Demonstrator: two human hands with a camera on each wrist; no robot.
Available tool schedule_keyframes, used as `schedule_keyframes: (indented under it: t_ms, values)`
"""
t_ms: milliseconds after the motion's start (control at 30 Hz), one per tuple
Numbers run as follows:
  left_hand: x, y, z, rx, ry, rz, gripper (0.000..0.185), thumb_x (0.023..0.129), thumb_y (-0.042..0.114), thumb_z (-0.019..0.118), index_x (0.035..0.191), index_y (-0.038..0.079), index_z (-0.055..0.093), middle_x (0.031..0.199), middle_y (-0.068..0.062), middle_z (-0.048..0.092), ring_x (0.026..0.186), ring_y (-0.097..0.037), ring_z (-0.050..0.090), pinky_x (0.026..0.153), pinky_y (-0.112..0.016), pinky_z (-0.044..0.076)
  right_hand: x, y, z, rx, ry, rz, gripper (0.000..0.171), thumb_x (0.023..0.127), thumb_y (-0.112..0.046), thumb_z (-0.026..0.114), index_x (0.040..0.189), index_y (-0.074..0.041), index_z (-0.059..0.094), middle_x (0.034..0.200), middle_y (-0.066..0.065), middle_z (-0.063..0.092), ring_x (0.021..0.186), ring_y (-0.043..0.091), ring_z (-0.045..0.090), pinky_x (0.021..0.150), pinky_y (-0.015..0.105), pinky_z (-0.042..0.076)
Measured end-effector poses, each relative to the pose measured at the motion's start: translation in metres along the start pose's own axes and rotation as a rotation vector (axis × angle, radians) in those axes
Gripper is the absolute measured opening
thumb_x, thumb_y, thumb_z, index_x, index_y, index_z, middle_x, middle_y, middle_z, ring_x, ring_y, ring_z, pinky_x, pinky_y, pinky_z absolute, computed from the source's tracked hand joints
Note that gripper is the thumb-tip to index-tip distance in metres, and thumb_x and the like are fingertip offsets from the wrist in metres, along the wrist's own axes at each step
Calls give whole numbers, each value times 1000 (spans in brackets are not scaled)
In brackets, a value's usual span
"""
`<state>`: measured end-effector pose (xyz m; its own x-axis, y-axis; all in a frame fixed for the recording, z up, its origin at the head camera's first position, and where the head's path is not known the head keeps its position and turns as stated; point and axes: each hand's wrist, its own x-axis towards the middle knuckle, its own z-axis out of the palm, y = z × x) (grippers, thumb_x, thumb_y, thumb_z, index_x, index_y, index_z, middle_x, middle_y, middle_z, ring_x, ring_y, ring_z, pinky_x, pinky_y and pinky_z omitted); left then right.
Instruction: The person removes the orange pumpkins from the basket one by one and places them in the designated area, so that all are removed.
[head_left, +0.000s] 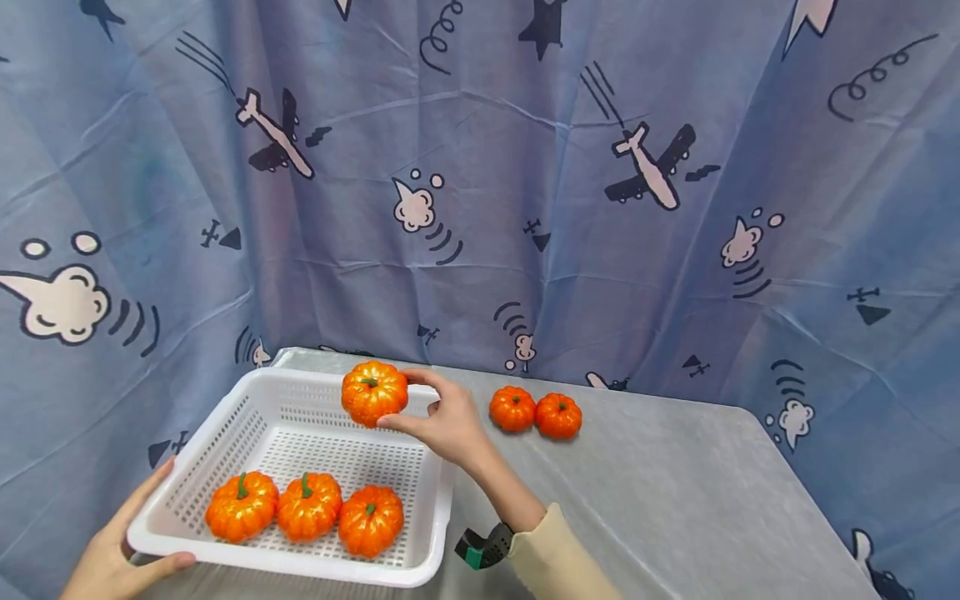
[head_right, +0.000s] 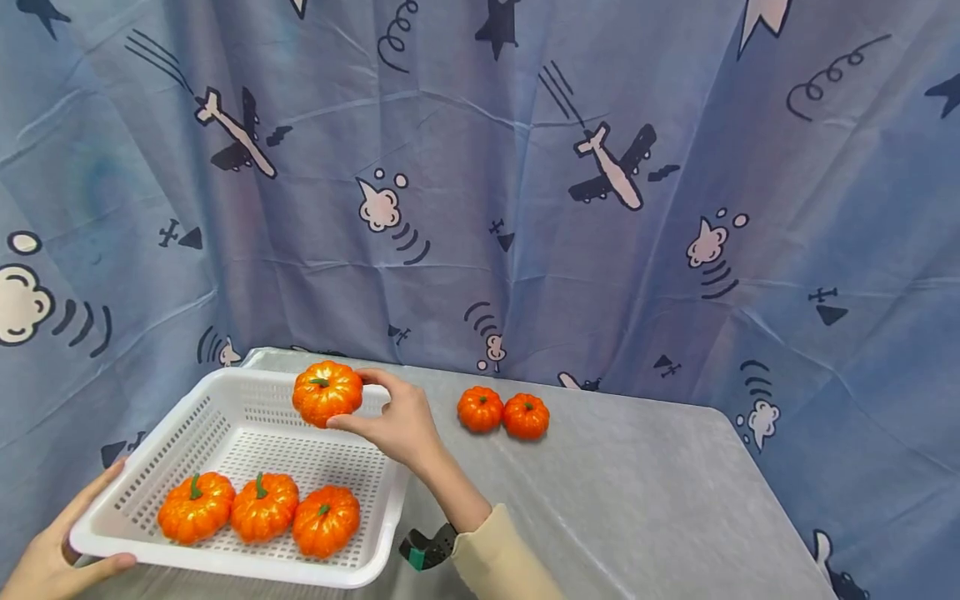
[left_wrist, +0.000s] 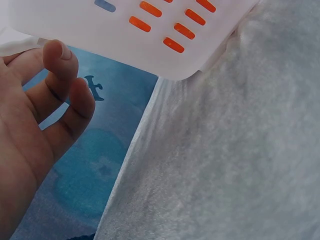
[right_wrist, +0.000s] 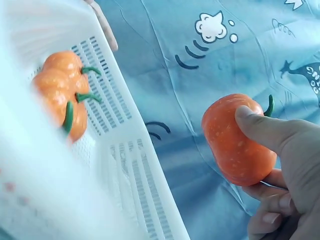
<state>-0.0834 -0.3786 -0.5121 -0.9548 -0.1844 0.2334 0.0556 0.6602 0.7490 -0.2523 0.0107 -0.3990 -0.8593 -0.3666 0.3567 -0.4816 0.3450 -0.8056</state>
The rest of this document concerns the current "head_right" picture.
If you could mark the person's right hand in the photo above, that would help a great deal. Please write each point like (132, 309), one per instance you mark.
(405, 427)

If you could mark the person's left hand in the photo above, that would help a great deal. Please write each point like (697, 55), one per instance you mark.
(45, 562)

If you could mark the person's left thumb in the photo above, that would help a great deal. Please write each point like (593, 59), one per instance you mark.
(105, 567)

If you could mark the person's right thumb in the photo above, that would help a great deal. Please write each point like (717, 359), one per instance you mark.
(354, 423)

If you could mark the person's right index finger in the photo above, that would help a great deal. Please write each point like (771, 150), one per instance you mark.
(388, 382)

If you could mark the person's left index finger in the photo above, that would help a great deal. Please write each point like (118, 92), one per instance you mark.
(94, 492)

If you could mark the orange toy pumpkin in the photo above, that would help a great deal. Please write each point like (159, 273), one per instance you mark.
(526, 417)
(325, 522)
(195, 508)
(480, 410)
(264, 507)
(328, 395)

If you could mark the white perforated plastic basket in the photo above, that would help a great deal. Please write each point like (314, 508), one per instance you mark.
(247, 442)

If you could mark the person's right forearm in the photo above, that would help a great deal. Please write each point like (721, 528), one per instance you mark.
(480, 533)

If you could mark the black wrist band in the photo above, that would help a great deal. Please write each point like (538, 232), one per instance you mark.
(429, 548)

